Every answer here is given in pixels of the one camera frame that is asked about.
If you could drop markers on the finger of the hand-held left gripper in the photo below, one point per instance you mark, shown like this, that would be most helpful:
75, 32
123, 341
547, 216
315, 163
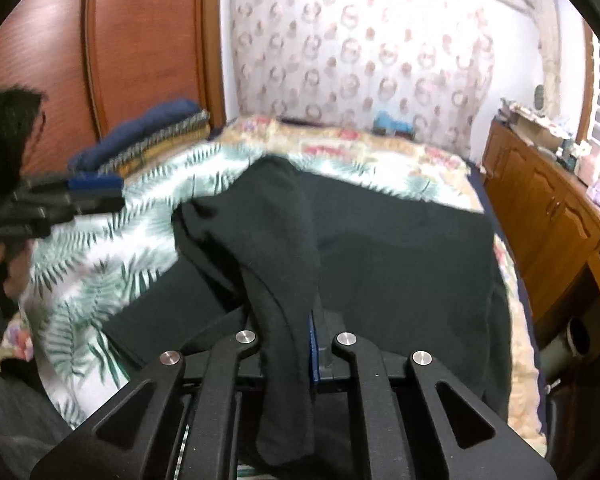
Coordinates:
90, 206
95, 186

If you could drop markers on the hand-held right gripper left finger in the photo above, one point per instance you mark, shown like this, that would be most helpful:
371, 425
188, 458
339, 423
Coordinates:
220, 375

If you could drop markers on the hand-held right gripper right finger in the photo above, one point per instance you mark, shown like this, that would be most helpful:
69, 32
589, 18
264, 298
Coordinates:
312, 355

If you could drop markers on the black t-shirt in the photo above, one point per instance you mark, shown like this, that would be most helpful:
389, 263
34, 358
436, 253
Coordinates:
405, 260

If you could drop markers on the stack of folded clothes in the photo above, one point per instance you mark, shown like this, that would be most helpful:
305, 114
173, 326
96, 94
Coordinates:
145, 125

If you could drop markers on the person's left hand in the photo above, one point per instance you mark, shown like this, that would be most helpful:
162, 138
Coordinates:
17, 280

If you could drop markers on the white leaf-print cloth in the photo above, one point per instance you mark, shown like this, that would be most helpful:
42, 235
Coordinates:
105, 260

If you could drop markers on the dark cloth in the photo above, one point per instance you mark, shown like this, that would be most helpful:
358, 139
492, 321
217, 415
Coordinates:
7, 135

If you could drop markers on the folded yellow garment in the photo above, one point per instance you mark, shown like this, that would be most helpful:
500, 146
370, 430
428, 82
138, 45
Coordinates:
180, 147

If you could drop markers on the wooden wardrobe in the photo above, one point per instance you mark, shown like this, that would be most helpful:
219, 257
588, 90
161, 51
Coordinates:
140, 40

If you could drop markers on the person's dark clothing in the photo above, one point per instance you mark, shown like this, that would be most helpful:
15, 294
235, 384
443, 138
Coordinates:
15, 420

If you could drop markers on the floral blanket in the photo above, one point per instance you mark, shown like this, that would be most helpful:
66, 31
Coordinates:
380, 146

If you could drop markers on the navy bed sheet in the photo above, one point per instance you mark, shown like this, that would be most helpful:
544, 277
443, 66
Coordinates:
500, 230

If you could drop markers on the small blue object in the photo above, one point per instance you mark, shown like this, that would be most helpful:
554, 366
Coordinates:
390, 124

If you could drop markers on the grey cylindrical flask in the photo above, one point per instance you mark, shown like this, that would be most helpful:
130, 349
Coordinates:
562, 350

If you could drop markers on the black chair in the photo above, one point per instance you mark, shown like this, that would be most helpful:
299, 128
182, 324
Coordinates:
562, 420

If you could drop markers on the wooden desk cabinet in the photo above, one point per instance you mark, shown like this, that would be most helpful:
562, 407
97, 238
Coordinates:
540, 200

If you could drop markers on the patterned beige curtain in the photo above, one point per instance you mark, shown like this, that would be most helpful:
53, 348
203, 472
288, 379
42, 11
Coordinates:
360, 55

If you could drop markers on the cardboard box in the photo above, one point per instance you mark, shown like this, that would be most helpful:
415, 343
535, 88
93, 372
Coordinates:
535, 125

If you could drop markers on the dark round wall object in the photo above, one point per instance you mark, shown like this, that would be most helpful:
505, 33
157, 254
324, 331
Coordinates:
540, 97

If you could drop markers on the beige wall pipe cover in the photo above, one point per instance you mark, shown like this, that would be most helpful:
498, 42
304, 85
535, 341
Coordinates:
547, 45

